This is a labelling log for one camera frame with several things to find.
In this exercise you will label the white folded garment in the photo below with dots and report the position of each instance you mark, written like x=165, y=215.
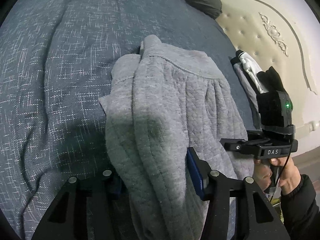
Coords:
x=252, y=68

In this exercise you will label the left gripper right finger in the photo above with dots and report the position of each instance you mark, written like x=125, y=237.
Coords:
x=255, y=217

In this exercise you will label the black folded garment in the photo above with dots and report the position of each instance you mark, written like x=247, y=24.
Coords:
x=271, y=81

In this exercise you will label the blue patterned bed sheet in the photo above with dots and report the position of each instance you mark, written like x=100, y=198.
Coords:
x=56, y=62

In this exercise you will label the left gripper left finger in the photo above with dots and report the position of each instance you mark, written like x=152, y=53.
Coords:
x=80, y=207

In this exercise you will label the cream tufted headboard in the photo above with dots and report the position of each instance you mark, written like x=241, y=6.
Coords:
x=283, y=34

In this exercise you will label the grey knit sweater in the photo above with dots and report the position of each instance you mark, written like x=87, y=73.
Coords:
x=162, y=101

